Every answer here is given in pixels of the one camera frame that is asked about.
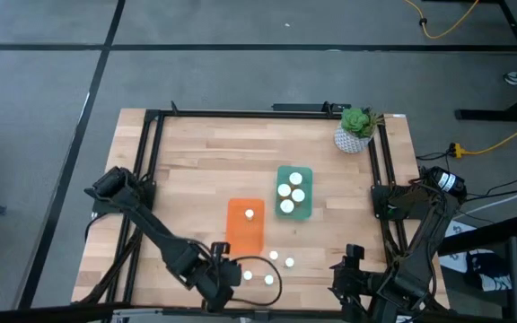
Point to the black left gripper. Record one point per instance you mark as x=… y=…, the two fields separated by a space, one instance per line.
x=227 y=273

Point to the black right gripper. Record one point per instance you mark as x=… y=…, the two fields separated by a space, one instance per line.
x=355 y=287

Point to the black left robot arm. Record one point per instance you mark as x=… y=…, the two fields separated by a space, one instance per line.
x=151 y=224

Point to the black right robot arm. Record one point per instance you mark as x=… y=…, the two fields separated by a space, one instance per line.
x=413 y=269

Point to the orange plastic bin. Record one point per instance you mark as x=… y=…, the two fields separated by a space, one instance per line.
x=240 y=238

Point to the green plastic bin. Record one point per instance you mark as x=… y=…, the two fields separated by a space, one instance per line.
x=305 y=213

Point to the succulent in white pot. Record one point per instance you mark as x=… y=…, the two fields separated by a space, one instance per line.
x=353 y=141

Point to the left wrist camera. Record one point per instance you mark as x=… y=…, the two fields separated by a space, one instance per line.
x=221 y=252

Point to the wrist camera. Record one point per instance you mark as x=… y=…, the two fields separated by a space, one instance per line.
x=355 y=255
x=221 y=252

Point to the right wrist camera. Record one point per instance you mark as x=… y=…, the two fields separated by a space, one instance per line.
x=355 y=255

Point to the black aluminium station frame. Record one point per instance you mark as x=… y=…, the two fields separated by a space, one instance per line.
x=240 y=114

